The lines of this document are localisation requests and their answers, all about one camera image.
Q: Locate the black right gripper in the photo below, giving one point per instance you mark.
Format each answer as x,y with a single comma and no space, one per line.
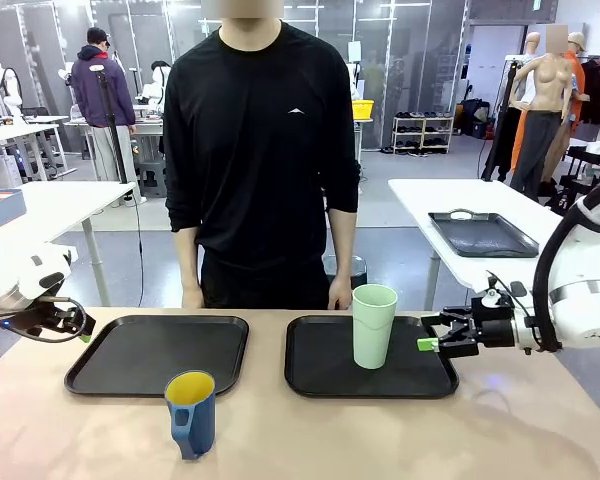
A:
492,325

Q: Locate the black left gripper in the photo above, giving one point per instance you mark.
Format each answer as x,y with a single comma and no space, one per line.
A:
35,317

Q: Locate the pale green tall tumbler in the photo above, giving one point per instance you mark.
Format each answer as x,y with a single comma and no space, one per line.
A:
374,327

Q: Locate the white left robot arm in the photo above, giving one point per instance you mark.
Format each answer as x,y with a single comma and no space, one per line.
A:
15,270

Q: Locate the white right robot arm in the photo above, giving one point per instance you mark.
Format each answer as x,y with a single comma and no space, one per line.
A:
587,280

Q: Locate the person's left forearm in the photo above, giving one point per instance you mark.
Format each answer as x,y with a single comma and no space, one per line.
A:
343,245

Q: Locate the person's right forearm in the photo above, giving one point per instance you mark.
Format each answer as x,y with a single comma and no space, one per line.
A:
187,260

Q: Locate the person's left hand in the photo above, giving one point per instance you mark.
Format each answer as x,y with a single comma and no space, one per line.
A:
340,295

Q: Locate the person's right hand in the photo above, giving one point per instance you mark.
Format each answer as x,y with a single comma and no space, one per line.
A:
192,299

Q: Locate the black plastic serving tray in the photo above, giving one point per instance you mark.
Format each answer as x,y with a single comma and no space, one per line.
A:
155,355
325,365

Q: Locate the white side table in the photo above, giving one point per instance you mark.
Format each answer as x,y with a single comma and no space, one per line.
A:
470,200
55,205

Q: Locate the blue open box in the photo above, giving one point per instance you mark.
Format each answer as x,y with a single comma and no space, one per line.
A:
2,207

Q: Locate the blue mug yellow inside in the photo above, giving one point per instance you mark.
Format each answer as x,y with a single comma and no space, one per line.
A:
192,415

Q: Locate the grey plastic stool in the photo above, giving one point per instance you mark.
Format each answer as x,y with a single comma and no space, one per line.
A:
152,177

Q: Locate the wooden shoe rack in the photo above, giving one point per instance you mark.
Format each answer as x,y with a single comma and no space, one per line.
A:
422,134

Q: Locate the white background desk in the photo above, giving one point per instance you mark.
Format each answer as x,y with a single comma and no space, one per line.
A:
15,132

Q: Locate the black tripod stand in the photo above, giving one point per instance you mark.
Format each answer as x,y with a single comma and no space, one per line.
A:
111,125

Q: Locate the person in purple jacket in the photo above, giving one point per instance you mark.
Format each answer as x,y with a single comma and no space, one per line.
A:
104,95

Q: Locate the yellow plastic bin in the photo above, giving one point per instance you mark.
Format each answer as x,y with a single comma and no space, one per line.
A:
362,109

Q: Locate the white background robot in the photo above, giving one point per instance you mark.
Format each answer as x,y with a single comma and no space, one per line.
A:
7,92

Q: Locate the person in black shirt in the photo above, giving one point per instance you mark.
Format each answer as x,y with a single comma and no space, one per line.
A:
260,165

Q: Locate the mannequin with black skirt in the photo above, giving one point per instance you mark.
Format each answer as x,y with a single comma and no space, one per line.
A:
545,100

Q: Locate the mannequin in orange clothing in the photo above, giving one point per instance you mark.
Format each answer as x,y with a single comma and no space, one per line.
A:
576,80

